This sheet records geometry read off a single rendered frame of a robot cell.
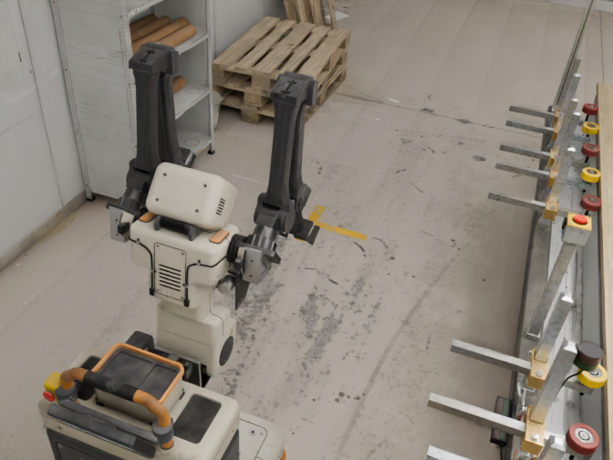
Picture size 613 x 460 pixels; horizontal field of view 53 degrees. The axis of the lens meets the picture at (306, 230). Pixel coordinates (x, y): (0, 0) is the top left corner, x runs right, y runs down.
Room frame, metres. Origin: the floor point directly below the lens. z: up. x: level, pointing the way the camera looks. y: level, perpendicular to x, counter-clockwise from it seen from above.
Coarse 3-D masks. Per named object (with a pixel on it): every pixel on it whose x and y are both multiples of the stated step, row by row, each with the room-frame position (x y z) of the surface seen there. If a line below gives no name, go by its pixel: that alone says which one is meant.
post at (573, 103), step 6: (570, 102) 2.74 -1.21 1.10; (576, 102) 2.74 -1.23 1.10; (570, 108) 2.74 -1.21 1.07; (576, 108) 2.73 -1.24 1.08; (570, 114) 2.74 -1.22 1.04; (564, 120) 2.74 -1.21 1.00; (564, 126) 2.74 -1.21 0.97; (558, 132) 2.77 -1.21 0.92; (564, 132) 2.74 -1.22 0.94; (558, 138) 2.74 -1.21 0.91; (558, 144) 2.74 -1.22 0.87; (546, 168) 2.74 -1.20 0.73
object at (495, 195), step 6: (492, 192) 2.32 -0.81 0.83; (498, 192) 2.32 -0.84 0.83; (492, 198) 2.30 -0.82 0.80; (498, 198) 2.29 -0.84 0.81; (504, 198) 2.29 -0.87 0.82; (510, 198) 2.28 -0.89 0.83; (516, 198) 2.28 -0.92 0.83; (522, 198) 2.28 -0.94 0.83; (516, 204) 2.27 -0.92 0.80; (522, 204) 2.26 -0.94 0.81; (528, 204) 2.25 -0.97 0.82; (534, 204) 2.25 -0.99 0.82; (540, 204) 2.24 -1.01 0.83; (540, 210) 2.24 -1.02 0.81; (558, 210) 2.22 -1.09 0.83; (564, 210) 2.22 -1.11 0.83; (570, 210) 2.22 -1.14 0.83; (564, 216) 2.21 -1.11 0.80; (588, 216) 2.18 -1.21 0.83
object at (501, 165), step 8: (496, 168) 2.54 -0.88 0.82; (504, 168) 2.53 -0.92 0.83; (512, 168) 2.52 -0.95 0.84; (520, 168) 2.51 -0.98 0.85; (528, 168) 2.52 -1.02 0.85; (536, 176) 2.49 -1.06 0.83; (544, 176) 2.48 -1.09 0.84; (568, 184) 2.44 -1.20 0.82; (576, 184) 2.43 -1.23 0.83; (584, 184) 2.42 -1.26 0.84
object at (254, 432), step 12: (240, 420) 1.41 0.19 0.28; (252, 420) 1.42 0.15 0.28; (264, 420) 1.43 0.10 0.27; (240, 432) 1.36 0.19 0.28; (252, 432) 1.36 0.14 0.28; (264, 432) 1.37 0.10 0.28; (276, 432) 1.38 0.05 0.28; (240, 444) 1.31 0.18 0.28; (252, 444) 1.31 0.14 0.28; (264, 444) 1.31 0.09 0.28; (276, 444) 1.33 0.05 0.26; (240, 456) 1.26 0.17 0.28; (252, 456) 1.26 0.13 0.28; (264, 456) 1.27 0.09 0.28; (276, 456) 1.31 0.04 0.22
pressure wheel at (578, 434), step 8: (576, 424) 1.04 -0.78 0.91; (584, 424) 1.05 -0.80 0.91; (568, 432) 1.02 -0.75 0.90; (576, 432) 1.02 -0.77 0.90; (584, 432) 1.02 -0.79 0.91; (592, 432) 1.02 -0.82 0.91; (568, 440) 1.01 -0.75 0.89; (576, 440) 0.99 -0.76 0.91; (584, 440) 1.00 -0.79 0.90; (592, 440) 1.00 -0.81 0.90; (576, 448) 0.98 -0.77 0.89; (584, 448) 0.98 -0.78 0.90; (592, 448) 0.98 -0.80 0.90
